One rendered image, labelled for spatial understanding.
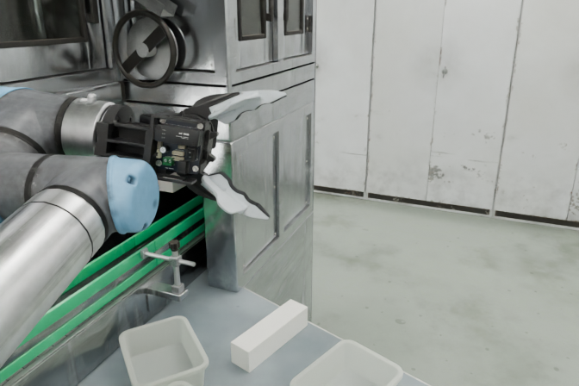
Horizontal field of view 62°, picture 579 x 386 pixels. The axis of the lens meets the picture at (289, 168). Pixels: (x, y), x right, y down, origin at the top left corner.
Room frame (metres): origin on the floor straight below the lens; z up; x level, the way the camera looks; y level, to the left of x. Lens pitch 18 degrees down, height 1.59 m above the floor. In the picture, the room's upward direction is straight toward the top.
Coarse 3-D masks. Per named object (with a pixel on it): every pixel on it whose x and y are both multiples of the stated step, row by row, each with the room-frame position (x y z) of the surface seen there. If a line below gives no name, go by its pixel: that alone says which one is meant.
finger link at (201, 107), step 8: (208, 96) 0.57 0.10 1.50; (216, 96) 0.57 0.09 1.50; (224, 96) 0.57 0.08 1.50; (232, 96) 0.56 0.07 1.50; (200, 104) 0.56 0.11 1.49; (208, 104) 0.56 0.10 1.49; (184, 112) 0.57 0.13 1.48; (192, 112) 0.56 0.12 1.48; (200, 112) 0.56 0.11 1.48; (208, 112) 0.56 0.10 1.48
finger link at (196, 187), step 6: (180, 174) 0.56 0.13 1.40; (186, 174) 0.56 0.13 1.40; (192, 174) 0.56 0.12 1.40; (198, 174) 0.55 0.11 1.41; (204, 174) 0.56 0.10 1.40; (198, 180) 0.55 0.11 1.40; (192, 186) 0.55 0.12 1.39; (198, 186) 0.55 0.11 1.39; (198, 192) 0.55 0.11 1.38; (204, 192) 0.55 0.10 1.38; (210, 198) 0.55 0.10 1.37
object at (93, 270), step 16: (192, 208) 1.55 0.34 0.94; (160, 224) 1.39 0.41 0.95; (176, 224) 1.47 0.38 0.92; (128, 240) 1.25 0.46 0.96; (144, 240) 1.32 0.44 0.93; (112, 256) 1.19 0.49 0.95; (128, 256) 1.25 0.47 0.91; (80, 272) 1.08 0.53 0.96; (96, 272) 1.13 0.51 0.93; (80, 288) 1.08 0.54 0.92
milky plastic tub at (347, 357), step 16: (336, 352) 0.96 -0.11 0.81; (352, 352) 0.98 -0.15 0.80; (368, 352) 0.95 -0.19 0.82; (320, 368) 0.91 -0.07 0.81; (336, 368) 0.95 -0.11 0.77; (352, 368) 0.97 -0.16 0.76; (368, 368) 0.94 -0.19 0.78; (384, 368) 0.91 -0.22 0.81; (400, 368) 0.89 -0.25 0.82; (304, 384) 0.87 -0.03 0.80; (320, 384) 0.91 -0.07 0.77; (336, 384) 0.92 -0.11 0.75; (352, 384) 0.92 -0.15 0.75; (368, 384) 0.92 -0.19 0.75; (384, 384) 0.91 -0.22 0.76
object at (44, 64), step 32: (0, 0) 1.15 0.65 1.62; (32, 0) 1.23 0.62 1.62; (64, 0) 1.32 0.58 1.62; (96, 0) 1.43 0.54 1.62; (0, 32) 1.14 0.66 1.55; (32, 32) 1.22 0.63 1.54; (64, 32) 1.31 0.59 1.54; (96, 32) 1.41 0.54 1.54; (0, 64) 1.12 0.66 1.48; (32, 64) 1.20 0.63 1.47; (64, 64) 1.29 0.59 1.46; (96, 64) 1.40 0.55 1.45; (96, 96) 1.33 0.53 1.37; (160, 192) 1.58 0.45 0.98; (192, 192) 1.76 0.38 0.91; (96, 256) 1.29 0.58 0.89
